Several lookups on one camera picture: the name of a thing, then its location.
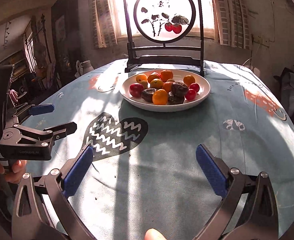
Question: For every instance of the black framed round painted screen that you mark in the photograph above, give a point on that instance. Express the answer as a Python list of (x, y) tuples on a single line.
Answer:
[(156, 25)]

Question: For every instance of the white ceramic jug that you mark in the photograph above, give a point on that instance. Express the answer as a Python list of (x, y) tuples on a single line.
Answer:
[(83, 68)]

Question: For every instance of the red cherry tomato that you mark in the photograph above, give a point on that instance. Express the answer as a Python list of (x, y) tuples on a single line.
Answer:
[(195, 87), (191, 95)]

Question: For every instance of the yellow orange fruit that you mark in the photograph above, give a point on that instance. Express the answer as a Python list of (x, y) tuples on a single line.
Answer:
[(156, 84)]

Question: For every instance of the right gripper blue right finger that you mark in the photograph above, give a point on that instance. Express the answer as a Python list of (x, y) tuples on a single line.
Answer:
[(214, 175)]

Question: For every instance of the orange round citrus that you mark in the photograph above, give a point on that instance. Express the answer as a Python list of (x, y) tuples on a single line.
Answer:
[(160, 97)]

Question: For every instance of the left checked curtain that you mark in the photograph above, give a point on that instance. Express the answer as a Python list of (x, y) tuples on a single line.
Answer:
[(103, 24)]

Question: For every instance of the light blue printed tablecloth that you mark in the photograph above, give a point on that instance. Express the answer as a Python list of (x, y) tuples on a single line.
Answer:
[(144, 173)]

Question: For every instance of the small yellow citrus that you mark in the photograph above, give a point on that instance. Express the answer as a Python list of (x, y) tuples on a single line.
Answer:
[(188, 80)]

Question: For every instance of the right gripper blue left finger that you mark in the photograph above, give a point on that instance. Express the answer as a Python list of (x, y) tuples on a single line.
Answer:
[(76, 171)]

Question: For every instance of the large orange tangerine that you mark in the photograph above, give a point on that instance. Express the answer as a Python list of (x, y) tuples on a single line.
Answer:
[(153, 76)]

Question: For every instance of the person's right hand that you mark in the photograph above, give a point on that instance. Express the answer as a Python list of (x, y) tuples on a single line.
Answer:
[(153, 234)]

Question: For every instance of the dark bookshelf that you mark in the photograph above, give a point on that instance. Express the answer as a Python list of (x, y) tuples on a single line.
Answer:
[(23, 76)]

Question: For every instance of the small yellow kumquat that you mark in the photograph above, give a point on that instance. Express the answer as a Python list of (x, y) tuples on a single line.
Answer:
[(167, 86)]

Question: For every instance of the right checked curtain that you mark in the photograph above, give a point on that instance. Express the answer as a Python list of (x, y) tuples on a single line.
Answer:
[(232, 20)]

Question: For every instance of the dark brown passion fruit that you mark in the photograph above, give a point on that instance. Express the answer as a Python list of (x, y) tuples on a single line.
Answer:
[(179, 89)]

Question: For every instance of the checked curtain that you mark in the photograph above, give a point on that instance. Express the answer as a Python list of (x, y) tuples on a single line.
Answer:
[(103, 24), (232, 20)]

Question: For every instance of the white oval plate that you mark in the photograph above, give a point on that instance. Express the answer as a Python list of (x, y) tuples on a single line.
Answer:
[(178, 77)]

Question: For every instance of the small orange citrus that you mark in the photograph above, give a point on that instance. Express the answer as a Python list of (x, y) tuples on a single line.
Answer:
[(141, 77)]

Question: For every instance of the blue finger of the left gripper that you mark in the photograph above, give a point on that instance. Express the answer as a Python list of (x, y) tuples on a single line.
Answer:
[(41, 109), (62, 130)]

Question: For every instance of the dark red plum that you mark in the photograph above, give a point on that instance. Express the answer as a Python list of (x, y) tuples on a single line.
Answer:
[(136, 89)]

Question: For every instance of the person's left hand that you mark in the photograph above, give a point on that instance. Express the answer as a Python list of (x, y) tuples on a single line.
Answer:
[(18, 169)]

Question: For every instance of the pale yellow lemon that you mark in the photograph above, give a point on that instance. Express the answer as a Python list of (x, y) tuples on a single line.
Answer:
[(144, 83)]

